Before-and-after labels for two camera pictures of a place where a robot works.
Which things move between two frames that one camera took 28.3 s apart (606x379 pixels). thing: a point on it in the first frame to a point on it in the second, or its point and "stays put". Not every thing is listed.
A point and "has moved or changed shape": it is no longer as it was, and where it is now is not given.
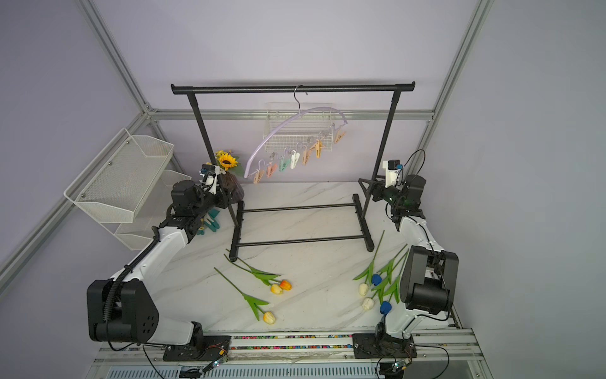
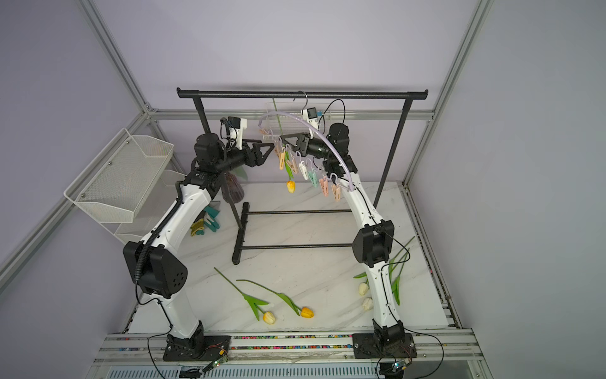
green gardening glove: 213,225 stays put
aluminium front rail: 438,354 stays put
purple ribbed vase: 230,183 stays put
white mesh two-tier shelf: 128,187 stays put
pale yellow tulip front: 269,317 stays put
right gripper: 379,186 to 304,143
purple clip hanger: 292,158 has moved or changed shape
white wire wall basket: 301,133 stays put
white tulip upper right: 363,287 stays put
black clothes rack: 236,208 has moved or changed shape
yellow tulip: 274,288 to 304,312
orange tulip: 284,284 to 290,184
